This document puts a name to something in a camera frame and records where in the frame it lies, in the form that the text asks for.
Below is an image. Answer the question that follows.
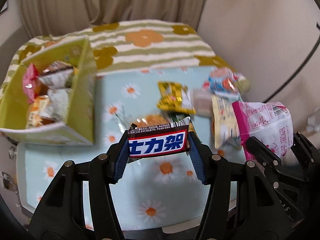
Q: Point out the pink snack bag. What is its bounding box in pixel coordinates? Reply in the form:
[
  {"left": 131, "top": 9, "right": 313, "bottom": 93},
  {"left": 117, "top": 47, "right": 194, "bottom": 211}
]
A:
[{"left": 232, "top": 101, "right": 293, "bottom": 160}]

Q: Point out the snickers chocolate bar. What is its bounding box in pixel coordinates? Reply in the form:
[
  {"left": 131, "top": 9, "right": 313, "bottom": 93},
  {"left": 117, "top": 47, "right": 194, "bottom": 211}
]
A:
[{"left": 128, "top": 122, "right": 189, "bottom": 162}]

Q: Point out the white green snack bag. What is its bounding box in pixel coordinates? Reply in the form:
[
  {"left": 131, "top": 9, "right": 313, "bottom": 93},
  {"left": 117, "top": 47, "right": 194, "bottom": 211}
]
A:
[{"left": 40, "top": 88, "right": 72, "bottom": 121}]

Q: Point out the orange snack bag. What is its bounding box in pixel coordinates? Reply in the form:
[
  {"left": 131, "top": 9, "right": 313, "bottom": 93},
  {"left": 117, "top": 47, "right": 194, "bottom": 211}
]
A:
[{"left": 26, "top": 95, "right": 53, "bottom": 128}]

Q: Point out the pale yellow snack bag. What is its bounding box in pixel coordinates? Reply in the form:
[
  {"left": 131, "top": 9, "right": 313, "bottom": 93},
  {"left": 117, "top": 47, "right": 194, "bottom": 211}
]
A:
[{"left": 212, "top": 95, "right": 242, "bottom": 149}]

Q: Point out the green storage box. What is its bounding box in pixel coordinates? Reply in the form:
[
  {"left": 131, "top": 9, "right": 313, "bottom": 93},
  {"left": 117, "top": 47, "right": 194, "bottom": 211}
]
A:
[{"left": 1, "top": 36, "right": 97, "bottom": 146}]

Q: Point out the blue daisy tablecloth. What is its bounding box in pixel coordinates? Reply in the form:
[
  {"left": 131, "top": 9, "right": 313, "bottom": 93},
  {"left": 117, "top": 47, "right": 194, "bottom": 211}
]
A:
[{"left": 17, "top": 67, "right": 212, "bottom": 231}]

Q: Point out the clear orange cracker pack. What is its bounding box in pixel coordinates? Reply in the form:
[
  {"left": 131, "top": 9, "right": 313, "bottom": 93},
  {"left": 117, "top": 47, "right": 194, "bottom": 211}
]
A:
[{"left": 133, "top": 114, "right": 169, "bottom": 128}]

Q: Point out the yellow gold snack bag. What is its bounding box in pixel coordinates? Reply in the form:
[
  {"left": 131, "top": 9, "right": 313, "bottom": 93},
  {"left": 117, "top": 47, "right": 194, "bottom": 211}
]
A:
[{"left": 156, "top": 81, "right": 196, "bottom": 115}]

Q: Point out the blue red snack bag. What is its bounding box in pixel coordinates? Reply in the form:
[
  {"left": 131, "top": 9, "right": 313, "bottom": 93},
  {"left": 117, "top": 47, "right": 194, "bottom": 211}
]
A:
[{"left": 202, "top": 67, "right": 247, "bottom": 95}]

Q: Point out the brown white snack bag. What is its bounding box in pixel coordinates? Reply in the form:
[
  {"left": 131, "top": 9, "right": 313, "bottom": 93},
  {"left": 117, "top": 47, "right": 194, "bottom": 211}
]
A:
[{"left": 39, "top": 61, "right": 75, "bottom": 89}]

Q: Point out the small pink snack pack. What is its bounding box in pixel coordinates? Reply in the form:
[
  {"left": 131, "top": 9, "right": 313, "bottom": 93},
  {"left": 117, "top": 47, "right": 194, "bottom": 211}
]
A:
[{"left": 22, "top": 63, "right": 41, "bottom": 104}]

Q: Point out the striped floral bed blanket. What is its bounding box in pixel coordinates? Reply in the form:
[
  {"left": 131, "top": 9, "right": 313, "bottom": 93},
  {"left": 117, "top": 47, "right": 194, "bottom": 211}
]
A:
[{"left": 0, "top": 19, "right": 251, "bottom": 93}]

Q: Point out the beige curtain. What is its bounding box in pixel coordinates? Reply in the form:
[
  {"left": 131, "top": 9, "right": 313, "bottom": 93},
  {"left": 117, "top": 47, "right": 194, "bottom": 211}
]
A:
[{"left": 17, "top": 0, "right": 206, "bottom": 37}]

